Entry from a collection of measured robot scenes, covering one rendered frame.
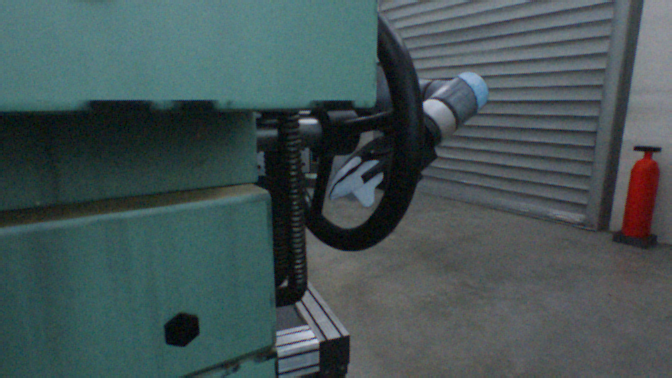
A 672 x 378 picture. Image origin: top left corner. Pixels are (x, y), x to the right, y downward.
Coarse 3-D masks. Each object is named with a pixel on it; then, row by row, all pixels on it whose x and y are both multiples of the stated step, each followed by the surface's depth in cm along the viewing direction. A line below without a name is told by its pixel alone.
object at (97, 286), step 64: (192, 192) 19; (256, 192) 19; (0, 256) 14; (64, 256) 15; (128, 256) 16; (192, 256) 18; (256, 256) 20; (0, 320) 14; (64, 320) 15; (128, 320) 17; (192, 320) 18; (256, 320) 20
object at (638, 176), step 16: (640, 160) 231; (640, 176) 229; (656, 176) 226; (640, 192) 230; (656, 192) 229; (640, 208) 232; (624, 224) 240; (640, 224) 233; (624, 240) 238; (640, 240) 232; (656, 240) 240
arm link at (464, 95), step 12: (468, 72) 71; (432, 84) 72; (444, 84) 70; (456, 84) 69; (468, 84) 68; (480, 84) 69; (432, 96) 68; (444, 96) 67; (456, 96) 67; (468, 96) 68; (480, 96) 69; (456, 108) 66; (468, 108) 68; (456, 120) 67
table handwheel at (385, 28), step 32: (384, 32) 36; (384, 64) 36; (416, 96) 34; (256, 128) 40; (320, 128) 44; (352, 128) 42; (384, 128) 38; (416, 128) 34; (320, 160) 48; (416, 160) 35; (320, 192) 50; (384, 192) 38; (320, 224) 50; (384, 224) 39
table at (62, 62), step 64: (0, 0) 7; (64, 0) 7; (128, 0) 8; (192, 0) 9; (256, 0) 9; (320, 0) 10; (0, 64) 7; (64, 64) 8; (128, 64) 8; (192, 64) 9; (256, 64) 10; (320, 64) 11
